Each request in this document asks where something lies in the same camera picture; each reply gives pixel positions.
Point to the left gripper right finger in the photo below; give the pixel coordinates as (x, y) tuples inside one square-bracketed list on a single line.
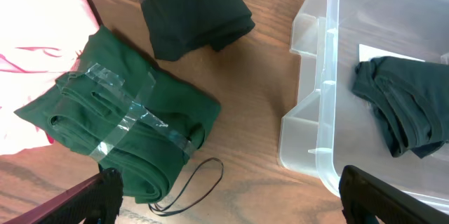
[(367, 199)]

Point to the dark green taped cloth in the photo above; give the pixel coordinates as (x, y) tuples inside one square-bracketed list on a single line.
[(126, 114)]

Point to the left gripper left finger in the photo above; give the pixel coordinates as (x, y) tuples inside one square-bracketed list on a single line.
[(96, 200)]

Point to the black cloth with tape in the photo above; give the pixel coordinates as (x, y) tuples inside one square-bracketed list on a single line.
[(177, 27)]

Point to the pink shirt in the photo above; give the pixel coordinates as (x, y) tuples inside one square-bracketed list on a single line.
[(40, 40)]

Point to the clear plastic storage container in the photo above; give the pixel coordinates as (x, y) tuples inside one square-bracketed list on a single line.
[(330, 127)]

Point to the dark navy shirt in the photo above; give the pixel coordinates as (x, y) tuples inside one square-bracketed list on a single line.
[(409, 100)]

